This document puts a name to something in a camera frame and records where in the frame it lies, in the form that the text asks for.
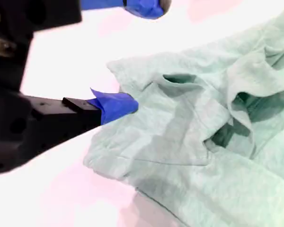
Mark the pale green t-shirt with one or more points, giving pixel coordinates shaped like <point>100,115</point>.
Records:
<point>191,142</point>

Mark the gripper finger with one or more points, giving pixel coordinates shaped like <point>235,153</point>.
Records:
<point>137,7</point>
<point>116,106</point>

